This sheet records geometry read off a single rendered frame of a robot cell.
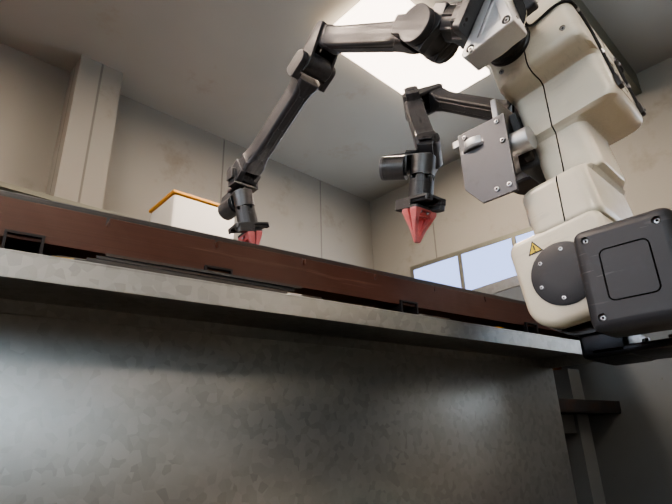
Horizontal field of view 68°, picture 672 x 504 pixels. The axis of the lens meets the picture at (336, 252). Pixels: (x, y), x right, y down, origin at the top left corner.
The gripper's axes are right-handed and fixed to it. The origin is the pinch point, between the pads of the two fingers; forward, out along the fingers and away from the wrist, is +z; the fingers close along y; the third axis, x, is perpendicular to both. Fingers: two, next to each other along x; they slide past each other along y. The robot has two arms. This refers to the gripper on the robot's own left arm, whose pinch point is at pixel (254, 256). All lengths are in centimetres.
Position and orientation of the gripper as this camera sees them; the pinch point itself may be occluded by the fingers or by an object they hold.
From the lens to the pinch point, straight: 142.4
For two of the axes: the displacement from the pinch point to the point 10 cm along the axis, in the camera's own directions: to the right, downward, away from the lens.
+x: 5.7, -2.9, -7.7
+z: 2.1, 9.5, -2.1
